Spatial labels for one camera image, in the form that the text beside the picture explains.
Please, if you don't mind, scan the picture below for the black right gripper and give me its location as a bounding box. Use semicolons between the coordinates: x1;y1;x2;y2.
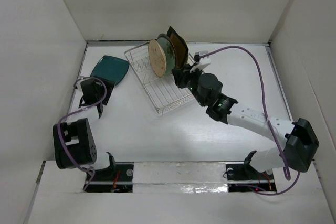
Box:
172;63;207;107

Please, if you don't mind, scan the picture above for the teal square plate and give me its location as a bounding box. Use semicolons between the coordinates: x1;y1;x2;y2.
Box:
90;55;129;85

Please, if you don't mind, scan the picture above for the light green flower plate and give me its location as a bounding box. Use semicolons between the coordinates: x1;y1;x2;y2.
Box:
163;49;176;76

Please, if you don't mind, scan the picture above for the black and amber square plate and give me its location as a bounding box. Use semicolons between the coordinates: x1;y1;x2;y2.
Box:
166;26;189;68

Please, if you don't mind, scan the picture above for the beige round leaf plate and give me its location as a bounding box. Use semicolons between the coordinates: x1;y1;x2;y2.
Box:
148;40;167;78

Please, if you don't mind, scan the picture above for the round woven bamboo plate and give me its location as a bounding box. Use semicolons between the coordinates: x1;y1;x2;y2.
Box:
183;40;189;51

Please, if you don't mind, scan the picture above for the dark teal round plate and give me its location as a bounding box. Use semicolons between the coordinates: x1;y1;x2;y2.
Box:
156;33;175;52

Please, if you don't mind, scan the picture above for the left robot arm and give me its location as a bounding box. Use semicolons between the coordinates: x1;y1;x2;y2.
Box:
52;77;115;178

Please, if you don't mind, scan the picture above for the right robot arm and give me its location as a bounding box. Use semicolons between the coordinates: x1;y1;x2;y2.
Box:
172;65;319;178

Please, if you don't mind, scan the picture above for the wire dish rack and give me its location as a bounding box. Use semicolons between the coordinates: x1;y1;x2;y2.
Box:
124;41;194;114

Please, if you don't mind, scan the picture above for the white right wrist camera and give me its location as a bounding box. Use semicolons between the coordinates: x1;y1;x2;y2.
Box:
190;50;211;73

